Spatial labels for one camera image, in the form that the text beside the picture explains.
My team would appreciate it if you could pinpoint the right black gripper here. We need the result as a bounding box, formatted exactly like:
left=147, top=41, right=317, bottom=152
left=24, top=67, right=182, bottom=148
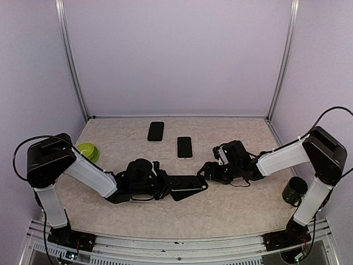
left=197, top=161, right=242, bottom=184

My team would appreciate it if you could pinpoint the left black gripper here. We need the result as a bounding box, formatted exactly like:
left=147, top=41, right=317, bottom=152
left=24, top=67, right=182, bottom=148
left=131, top=169, right=181, bottom=200

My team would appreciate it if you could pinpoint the black phone case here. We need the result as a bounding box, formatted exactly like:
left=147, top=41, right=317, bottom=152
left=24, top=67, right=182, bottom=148
left=147, top=121, right=164, bottom=142
left=170, top=176, right=208, bottom=202

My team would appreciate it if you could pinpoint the pink phone case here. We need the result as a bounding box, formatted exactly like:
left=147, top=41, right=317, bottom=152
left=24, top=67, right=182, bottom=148
left=176, top=136, right=194, bottom=160

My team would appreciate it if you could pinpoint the face-up phone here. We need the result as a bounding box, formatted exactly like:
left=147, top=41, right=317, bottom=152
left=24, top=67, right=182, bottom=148
left=169, top=176, right=202, bottom=191

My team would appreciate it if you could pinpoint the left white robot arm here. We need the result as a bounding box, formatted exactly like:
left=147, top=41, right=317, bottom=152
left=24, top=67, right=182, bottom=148
left=16, top=133, right=175, bottom=246

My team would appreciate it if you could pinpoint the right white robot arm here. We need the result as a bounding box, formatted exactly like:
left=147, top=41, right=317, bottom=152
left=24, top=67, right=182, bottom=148
left=197, top=123, right=348, bottom=245

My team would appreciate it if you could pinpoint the green plate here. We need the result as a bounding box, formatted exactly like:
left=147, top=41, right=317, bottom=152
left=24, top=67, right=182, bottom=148
left=89, top=147, right=100, bottom=163

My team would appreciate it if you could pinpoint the green bowl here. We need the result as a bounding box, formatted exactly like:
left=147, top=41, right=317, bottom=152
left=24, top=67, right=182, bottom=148
left=77, top=142, right=96, bottom=159

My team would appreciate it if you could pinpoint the dark green mug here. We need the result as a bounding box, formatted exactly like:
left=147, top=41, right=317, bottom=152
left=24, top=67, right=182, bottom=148
left=282, top=176, right=308, bottom=207

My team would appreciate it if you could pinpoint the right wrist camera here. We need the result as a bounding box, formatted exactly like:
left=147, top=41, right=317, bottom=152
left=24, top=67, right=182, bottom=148
left=212, top=146, right=228, bottom=166

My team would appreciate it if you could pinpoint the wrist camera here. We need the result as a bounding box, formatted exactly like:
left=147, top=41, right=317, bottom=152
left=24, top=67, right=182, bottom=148
left=212, top=146, right=228, bottom=166
left=152, top=161, right=160, bottom=175

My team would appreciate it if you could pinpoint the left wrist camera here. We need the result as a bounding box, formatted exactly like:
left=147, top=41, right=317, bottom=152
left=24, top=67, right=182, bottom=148
left=152, top=161, right=160, bottom=175

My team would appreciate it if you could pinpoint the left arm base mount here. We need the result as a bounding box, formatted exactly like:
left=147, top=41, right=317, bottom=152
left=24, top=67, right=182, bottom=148
left=47, top=225, right=96, bottom=252

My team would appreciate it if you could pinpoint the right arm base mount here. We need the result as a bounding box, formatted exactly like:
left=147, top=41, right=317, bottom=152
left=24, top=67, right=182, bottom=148
left=263, top=216, right=312, bottom=251

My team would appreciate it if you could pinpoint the front aluminium rail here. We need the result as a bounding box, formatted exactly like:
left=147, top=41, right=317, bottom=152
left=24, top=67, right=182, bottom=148
left=19, top=218, right=340, bottom=265

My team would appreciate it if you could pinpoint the left aluminium frame post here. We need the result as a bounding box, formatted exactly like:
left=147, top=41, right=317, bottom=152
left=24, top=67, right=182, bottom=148
left=55, top=0, right=90, bottom=123

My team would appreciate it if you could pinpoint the aluminium frame post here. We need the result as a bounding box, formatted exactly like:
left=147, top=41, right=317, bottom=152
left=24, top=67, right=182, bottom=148
left=266, top=0, right=299, bottom=123
left=55, top=0, right=90, bottom=123

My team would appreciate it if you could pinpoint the right aluminium frame post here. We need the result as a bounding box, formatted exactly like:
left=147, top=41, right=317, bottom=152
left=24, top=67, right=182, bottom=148
left=266, top=0, right=299, bottom=123

